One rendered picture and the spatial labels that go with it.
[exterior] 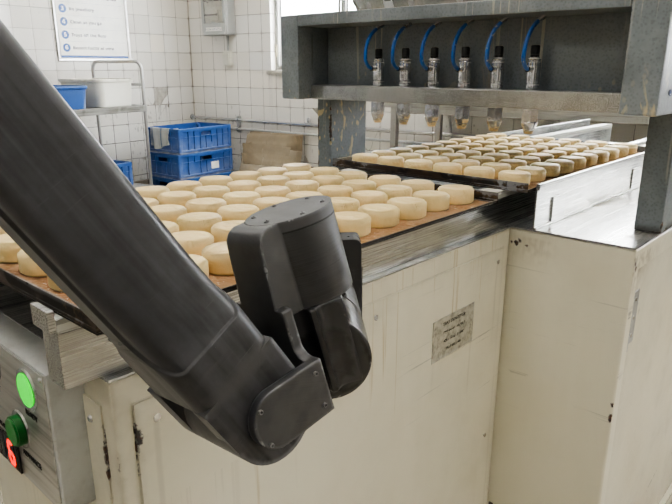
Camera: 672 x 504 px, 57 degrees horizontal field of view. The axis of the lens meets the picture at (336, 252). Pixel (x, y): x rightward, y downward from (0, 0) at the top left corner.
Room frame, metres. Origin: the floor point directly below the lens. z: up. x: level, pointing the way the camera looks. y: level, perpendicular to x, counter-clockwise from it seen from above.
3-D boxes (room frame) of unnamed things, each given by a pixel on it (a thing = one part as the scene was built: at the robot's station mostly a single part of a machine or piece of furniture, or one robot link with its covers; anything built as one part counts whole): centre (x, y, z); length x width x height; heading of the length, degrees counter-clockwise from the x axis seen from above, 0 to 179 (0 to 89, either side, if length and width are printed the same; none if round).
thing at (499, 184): (1.28, -0.34, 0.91); 0.60 x 0.40 x 0.01; 138
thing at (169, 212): (0.72, 0.20, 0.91); 0.05 x 0.05 x 0.02
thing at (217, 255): (0.56, 0.10, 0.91); 0.05 x 0.05 x 0.02
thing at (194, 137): (5.33, 1.24, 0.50); 0.60 x 0.40 x 0.20; 146
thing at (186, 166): (5.33, 1.24, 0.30); 0.60 x 0.40 x 0.20; 144
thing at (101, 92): (4.76, 1.77, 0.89); 0.44 x 0.36 x 0.20; 62
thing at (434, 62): (1.13, -0.16, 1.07); 0.06 x 0.03 x 0.18; 138
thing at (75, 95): (4.42, 1.94, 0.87); 0.40 x 0.30 x 0.16; 57
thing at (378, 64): (1.21, -0.07, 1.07); 0.06 x 0.03 x 0.18; 138
